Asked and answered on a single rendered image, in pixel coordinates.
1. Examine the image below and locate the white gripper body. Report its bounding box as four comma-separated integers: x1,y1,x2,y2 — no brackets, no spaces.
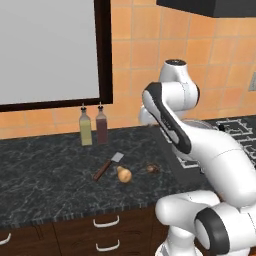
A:
138,103,158,127

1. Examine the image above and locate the brown mushroom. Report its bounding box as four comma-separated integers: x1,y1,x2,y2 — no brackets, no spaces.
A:
145,162,161,175

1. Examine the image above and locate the grey pot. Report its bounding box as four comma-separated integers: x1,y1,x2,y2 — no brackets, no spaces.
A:
183,118,217,132

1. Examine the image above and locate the dark red vinegar bottle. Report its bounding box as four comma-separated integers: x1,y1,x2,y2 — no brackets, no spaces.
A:
95,101,109,145

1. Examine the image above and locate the yellow oil bottle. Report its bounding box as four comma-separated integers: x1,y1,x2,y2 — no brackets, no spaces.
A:
78,103,94,147

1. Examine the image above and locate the black hob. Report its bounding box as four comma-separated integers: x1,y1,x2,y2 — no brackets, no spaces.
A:
153,114,256,193

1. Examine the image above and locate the dark wood drawer front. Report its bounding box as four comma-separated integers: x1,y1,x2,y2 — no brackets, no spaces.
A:
52,204,157,242
0,222,63,256
57,229,154,256

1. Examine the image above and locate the dark framed window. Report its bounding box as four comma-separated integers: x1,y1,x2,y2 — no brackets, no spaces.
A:
0,0,114,113

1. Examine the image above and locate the black range hood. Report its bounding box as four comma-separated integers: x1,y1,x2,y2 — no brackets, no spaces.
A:
155,0,256,19

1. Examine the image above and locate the spatula with wooden handle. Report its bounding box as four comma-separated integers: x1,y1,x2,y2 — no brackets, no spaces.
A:
92,151,125,182

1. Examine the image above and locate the grey wall outlet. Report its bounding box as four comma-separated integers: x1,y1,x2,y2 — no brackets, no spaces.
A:
248,71,256,92

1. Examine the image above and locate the white drawer handle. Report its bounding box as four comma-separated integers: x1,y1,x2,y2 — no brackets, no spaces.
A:
95,239,121,253
92,215,121,229
0,232,12,247

